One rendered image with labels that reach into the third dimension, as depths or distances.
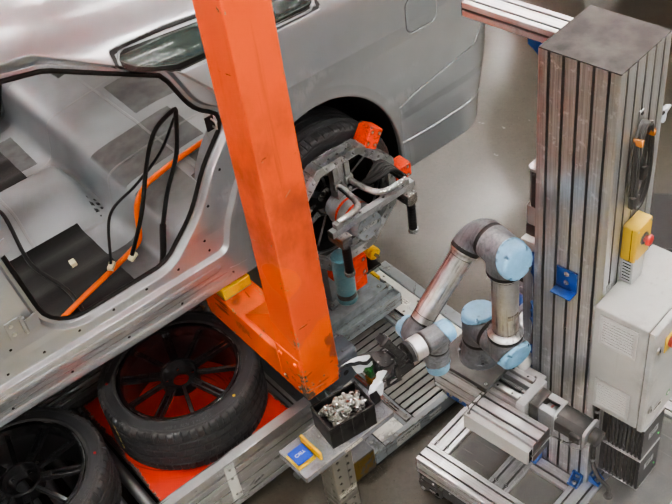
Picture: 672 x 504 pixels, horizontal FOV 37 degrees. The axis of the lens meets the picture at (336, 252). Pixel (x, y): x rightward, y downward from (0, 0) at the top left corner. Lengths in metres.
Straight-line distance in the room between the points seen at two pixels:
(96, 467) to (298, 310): 0.99
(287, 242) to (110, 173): 1.24
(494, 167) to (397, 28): 1.75
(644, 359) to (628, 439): 0.58
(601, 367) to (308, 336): 1.03
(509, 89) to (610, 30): 3.37
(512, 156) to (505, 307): 2.58
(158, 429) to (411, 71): 1.73
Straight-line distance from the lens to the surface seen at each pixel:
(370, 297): 4.55
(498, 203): 5.31
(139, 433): 3.92
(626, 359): 3.19
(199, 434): 3.88
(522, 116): 5.91
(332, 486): 3.98
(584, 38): 2.76
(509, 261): 2.94
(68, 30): 3.36
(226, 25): 2.76
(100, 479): 3.85
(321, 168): 3.84
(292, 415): 3.95
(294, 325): 3.50
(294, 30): 3.65
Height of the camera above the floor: 3.48
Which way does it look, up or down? 43 degrees down
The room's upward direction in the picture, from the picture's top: 9 degrees counter-clockwise
